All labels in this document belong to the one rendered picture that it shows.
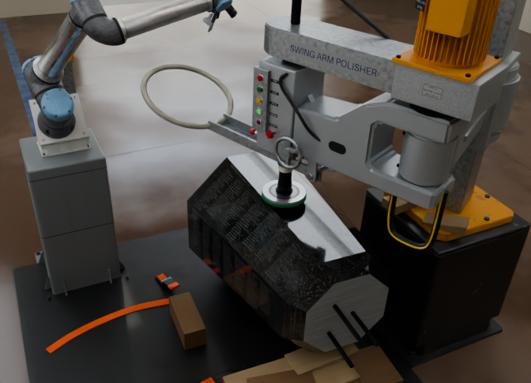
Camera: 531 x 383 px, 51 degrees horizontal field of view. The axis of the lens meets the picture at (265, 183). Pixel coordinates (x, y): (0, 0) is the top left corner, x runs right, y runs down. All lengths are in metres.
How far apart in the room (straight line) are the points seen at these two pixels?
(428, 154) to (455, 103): 0.25
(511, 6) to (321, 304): 1.44
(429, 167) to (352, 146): 0.32
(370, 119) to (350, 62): 0.23
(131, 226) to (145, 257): 0.39
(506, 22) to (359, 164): 0.85
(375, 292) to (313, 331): 0.32
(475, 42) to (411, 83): 0.24
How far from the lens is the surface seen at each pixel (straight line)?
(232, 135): 2.73
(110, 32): 2.51
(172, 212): 4.12
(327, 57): 2.18
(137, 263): 3.67
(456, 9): 1.85
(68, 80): 4.12
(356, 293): 2.50
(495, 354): 3.41
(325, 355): 2.79
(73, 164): 3.10
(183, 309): 3.15
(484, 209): 3.04
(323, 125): 2.30
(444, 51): 1.97
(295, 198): 2.67
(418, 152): 2.12
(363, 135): 2.21
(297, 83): 2.32
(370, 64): 2.09
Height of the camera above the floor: 2.34
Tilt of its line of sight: 32 degrees down
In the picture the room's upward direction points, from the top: 3 degrees clockwise
